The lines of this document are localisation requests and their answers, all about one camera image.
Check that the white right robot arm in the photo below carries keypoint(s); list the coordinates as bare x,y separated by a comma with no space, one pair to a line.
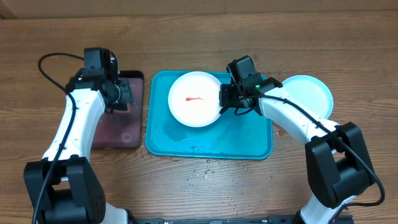
339,167

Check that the teal plastic tray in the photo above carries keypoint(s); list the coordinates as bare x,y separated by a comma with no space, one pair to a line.
249,136

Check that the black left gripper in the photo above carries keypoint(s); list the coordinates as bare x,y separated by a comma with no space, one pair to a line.
127,96

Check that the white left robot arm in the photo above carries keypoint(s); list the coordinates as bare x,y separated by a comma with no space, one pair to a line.
62,186

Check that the pink white plate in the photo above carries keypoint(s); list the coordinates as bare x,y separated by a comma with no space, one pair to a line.
194,99

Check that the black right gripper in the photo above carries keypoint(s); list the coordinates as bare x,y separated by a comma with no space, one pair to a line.
227,102

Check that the dark red water tray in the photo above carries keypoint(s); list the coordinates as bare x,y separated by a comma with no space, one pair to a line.
122,129

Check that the light blue plate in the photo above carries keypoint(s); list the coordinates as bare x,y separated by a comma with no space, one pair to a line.
312,93

